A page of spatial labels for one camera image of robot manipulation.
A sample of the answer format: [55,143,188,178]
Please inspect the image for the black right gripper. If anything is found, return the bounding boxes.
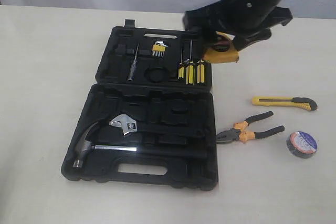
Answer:
[183,2,293,51]

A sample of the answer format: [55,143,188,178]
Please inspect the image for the yellow tape measure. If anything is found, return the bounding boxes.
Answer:
[203,31,239,63]

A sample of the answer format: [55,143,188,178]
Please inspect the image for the yellow utility knife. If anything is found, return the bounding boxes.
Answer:
[251,96,318,111]

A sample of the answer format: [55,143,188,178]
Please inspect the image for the black electrical tape roll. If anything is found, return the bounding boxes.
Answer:
[286,131,318,159]

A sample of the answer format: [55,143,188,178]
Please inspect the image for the black plastic tool case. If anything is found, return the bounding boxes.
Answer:
[61,19,218,191]

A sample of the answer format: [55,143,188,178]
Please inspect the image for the right yellow black screwdriver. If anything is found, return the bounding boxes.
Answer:
[197,59,205,84]

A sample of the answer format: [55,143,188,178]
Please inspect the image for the yellow black screwdriver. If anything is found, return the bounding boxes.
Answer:
[186,40,195,85]
[177,44,184,79]
[197,59,205,84]

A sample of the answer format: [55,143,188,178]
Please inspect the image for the middle yellow black screwdriver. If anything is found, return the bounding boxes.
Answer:
[186,40,195,85]

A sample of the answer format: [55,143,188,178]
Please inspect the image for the left yellow black screwdriver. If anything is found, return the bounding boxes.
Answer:
[177,44,184,79]

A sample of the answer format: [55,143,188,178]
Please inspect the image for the yellow hex key set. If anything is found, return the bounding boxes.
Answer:
[152,41,168,58]

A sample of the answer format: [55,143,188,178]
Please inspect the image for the orange black pliers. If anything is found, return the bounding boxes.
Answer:
[216,111,285,144]

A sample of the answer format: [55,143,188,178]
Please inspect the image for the chrome adjustable wrench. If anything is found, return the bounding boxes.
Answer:
[108,114,205,138]

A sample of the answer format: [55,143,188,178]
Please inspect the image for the steel claw hammer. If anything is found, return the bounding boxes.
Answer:
[72,121,207,169]

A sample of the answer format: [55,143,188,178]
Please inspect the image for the clear handled tester screwdriver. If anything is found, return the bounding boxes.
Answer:
[128,44,140,81]

